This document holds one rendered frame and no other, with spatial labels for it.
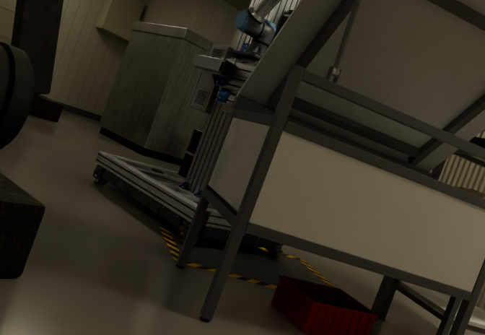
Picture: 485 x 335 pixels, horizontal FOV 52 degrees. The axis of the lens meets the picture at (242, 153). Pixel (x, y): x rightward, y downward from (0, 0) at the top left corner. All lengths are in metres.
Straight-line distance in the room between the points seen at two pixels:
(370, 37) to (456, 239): 0.93
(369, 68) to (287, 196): 0.76
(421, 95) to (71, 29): 8.26
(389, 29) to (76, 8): 8.33
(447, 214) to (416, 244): 0.18
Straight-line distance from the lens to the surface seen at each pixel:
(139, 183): 3.29
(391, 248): 2.14
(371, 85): 2.39
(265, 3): 2.91
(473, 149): 2.28
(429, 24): 2.24
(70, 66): 10.10
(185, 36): 6.80
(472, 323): 2.77
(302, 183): 1.88
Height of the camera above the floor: 0.68
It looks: 2 degrees down
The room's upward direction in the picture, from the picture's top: 20 degrees clockwise
